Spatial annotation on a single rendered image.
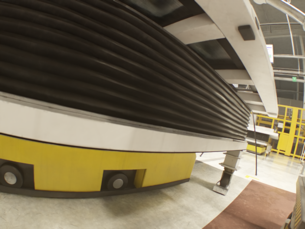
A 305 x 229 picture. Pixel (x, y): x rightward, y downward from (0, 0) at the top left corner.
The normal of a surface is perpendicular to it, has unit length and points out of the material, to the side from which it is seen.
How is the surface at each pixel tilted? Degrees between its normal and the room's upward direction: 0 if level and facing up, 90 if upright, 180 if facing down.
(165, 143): 90
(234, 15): 180
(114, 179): 90
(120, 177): 90
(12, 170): 90
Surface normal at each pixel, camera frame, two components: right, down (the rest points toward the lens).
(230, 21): -0.24, 0.97
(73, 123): 0.62, 0.15
